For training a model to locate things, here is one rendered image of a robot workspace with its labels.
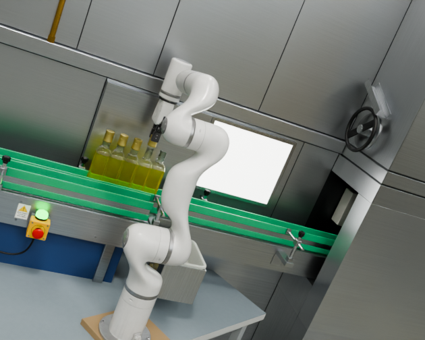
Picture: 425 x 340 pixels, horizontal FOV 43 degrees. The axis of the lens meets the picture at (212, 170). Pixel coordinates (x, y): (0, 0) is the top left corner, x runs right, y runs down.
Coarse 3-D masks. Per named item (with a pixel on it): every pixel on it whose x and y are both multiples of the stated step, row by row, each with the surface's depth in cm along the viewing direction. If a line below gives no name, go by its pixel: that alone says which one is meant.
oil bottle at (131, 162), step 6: (126, 156) 217; (132, 156) 217; (126, 162) 216; (132, 162) 217; (126, 168) 217; (132, 168) 218; (120, 174) 218; (126, 174) 218; (132, 174) 219; (120, 180) 218; (126, 180) 219; (126, 186) 220
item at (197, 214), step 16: (16, 160) 203; (80, 176) 212; (144, 192) 222; (192, 208) 230; (208, 208) 232; (208, 224) 235; (224, 224) 237; (240, 224) 240; (256, 224) 241; (272, 224) 244; (272, 240) 247; (288, 240) 249; (304, 240) 252; (320, 240) 254
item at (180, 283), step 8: (152, 264) 216; (160, 264) 207; (160, 272) 205; (168, 272) 204; (176, 272) 205; (184, 272) 206; (192, 272) 207; (200, 272) 208; (168, 280) 206; (176, 280) 206; (184, 280) 207; (192, 280) 208; (200, 280) 209; (168, 288) 207; (176, 288) 208; (184, 288) 209; (192, 288) 210; (160, 296) 207; (168, 296) 208; (176, 296) 209; (184, 296) 210; (192, 296) 211
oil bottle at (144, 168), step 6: (138, 162) 220; (144, 162) 218; (150, 162) 220; (138, 168) 218; (144, 168) 219; (150, 168) 219; (138, 174) 219; (144, 174) 220; (132, 180) 221; (138, 180) 220; (144, 180) 221; (132, 186) 220; (138, 186) 221; (144, 186) 222
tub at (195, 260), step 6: (192, 240) 226; (192, 246) 225; (192, 252) 223; (198, 252) 218; (192, 258) 221; (198, 258) 216; (186, 264) 205; (192, 264) 206; (198, 264) 214; (204, 264) 210
